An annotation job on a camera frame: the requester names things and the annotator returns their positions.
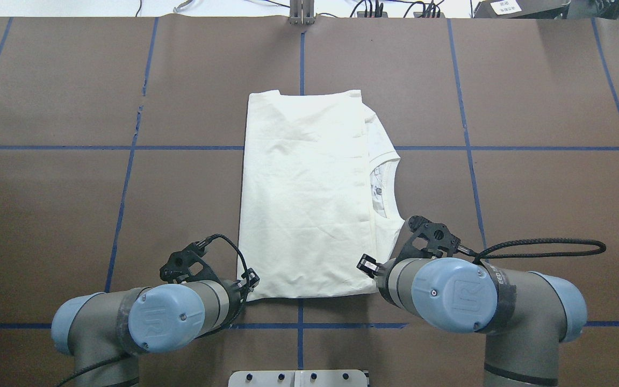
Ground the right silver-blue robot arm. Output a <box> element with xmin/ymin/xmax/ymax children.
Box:
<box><xmin>357</xmin><ymin>255</ymin><xmax>588</xmax><ymax>386</ymax></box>

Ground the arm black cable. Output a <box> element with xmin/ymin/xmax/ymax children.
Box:
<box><xmin>68</xmin><ymin>234</ymin><xmax>251</xmax><ymax>387</ymax></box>
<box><xmin>457</xmin><ymin>238</ymin><xmax>607</xmax><ymax>264</ymax></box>

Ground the white pillar with base plate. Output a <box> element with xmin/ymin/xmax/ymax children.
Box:
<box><xmin>228</xmin><ymin>369</ymin><xmax>371</xmax><ymax>386</ymax></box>

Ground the cream long-sleeve printed shirt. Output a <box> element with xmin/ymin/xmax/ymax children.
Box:
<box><xmin>239</xmin><ymin>90</ymin><xmax>405</xmax><ymax>300</ymax></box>

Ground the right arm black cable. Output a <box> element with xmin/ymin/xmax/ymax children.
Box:
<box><xmin>457</xmin><ymin>238</ymin><xmax>607</xmax><ymax>264</ymax></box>

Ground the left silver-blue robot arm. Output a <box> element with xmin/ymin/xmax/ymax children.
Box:
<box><xmin>50</xmin><ymin>269</ymin><xmax>260</xmax><ymax>386</ymax></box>

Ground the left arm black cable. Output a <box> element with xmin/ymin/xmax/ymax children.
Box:
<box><xmin>68</xmin><ymin>234</ymin><xmax>251</xmax><ymax>387</ymax></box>

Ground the aluminium frame post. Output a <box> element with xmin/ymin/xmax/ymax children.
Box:
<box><xmin>288</xmin><ymin>0</ymin><xmax>316</xmax><ymax>25</ymax></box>

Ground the black box with label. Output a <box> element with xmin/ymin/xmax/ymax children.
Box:
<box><xmin>472</xmin><ymin>1</ymin><xmax>571</xmax><ymax>19</ymax></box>

